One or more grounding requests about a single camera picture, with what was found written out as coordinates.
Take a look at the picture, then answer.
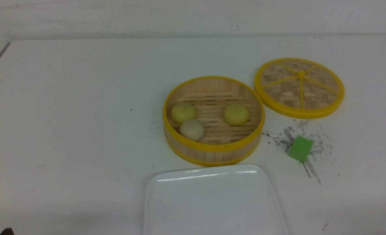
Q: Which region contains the yellow bamboo steamer basket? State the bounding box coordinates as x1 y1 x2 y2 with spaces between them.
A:
163 76 265 167

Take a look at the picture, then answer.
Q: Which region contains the green cube block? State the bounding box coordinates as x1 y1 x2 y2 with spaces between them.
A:
288 136 314 163

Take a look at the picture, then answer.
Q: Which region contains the yellow bamboo steamer lid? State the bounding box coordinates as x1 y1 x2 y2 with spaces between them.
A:
254 58 345 119

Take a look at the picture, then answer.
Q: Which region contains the white square plate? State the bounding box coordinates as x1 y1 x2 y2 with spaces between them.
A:
143 164 289 235

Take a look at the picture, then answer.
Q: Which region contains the white steamed bun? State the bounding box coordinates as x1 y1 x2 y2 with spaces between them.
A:
179 119 205 142

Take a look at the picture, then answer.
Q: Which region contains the yellow steamed bun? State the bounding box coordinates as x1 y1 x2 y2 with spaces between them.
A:
223 104 250 126
170 103 196 124

